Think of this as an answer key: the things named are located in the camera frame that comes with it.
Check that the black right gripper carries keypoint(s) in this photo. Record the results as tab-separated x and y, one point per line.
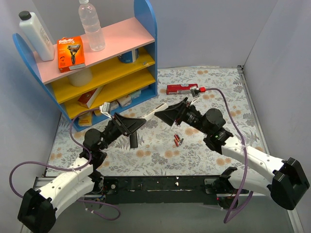
181	113

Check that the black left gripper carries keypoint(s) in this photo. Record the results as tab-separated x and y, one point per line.
120	124

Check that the white air conditioner remote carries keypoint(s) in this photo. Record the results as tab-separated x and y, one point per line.
155	111

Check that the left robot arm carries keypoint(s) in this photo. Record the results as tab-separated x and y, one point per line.
40	208

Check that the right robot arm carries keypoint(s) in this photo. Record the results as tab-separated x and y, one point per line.
283	180

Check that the white snack packet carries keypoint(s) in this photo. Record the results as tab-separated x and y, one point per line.
124	101

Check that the red toothpaste box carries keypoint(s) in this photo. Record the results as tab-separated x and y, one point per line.
179	89

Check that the green sponge pack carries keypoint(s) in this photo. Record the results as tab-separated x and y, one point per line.
135	94

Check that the yellow snack packet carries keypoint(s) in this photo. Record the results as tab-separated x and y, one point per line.
85	120

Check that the red white book box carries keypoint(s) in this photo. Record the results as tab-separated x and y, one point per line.
87	99

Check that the blue pink yellow shelf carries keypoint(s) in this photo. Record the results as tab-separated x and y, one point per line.
118	79

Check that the white cylindrical container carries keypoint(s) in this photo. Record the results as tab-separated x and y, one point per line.
81	78

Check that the blue white can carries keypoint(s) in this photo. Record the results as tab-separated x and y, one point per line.
129	57

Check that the orange razor box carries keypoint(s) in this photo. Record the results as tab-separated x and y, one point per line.
70	53

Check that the clear plastic water bottle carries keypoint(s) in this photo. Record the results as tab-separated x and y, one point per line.
91	24

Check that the white bottle black cap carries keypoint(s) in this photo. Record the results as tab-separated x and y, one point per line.
34	31

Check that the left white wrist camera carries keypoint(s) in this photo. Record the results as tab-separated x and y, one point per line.
105	110

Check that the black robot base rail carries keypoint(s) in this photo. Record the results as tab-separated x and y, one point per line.
164	189

